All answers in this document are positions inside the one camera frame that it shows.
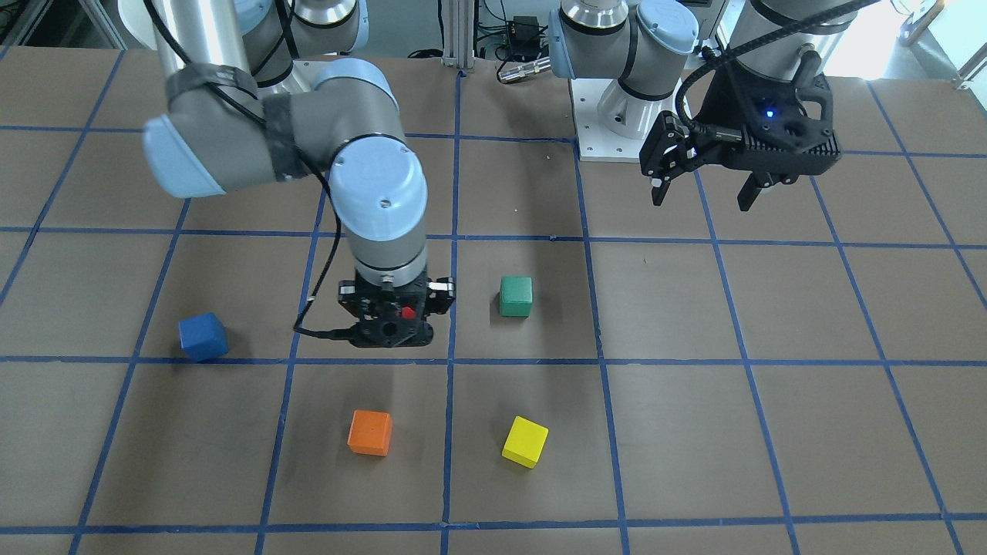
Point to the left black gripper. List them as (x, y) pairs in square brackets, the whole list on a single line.
[(719, 99)]

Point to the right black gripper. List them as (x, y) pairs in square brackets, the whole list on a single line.
[(348, 298)]

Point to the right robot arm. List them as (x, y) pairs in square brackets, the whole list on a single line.
[(266, 91)]

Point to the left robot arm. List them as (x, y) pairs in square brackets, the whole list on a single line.
[(652, 48)]

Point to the green block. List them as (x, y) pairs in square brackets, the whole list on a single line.
[(516, 296)]

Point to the orange block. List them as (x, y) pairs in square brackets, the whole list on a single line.
[(370, 433)]

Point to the blue block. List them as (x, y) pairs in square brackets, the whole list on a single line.
[(202, 337)]

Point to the yellow block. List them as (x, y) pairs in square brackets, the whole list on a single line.
[(525, 442)]

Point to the black power adapter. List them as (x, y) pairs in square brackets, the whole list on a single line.
[(523, 32)]

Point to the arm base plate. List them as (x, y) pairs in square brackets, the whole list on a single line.
[(305, 75), (611, 124)]

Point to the aluminium frame post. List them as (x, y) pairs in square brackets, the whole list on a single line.
[(458, 29)]

